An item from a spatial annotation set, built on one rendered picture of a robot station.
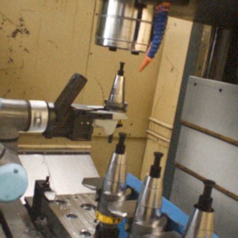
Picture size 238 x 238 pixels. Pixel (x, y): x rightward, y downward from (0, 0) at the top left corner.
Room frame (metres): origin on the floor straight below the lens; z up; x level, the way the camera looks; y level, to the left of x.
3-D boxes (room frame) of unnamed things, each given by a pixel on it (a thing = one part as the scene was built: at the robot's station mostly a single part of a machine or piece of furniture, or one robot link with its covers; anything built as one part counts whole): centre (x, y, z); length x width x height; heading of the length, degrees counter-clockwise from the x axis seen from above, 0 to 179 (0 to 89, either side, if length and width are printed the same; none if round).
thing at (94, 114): (0.90, 0.06, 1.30); 0.09 x 0.05 x 0.02; 107
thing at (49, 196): (1.09, 0.20, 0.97); 0.13 x 0.03 x 0.15; 30
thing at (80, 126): (0.90, 0.13, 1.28); 0.12 x 0.08 x 0.09; 120
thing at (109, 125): (0.92, 0.02, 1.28); 0.09 x 0.03 x 0.06; 107
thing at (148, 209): (0.52, -0.07, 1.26); 0.04 x 0.04 x 0.07
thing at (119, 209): (0.57, -0.04, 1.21); 0.07 x 0.05 x 0.01; 120
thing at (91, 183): (0.67, 0.02, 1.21); 0.07 x 0.05 x 0.01; 120
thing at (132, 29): (0.96, 0.02, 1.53); 0.16 x 0.16 x 0.12
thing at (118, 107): (0.96, 0.02, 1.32); 0.06 x 0.06 x 0.03
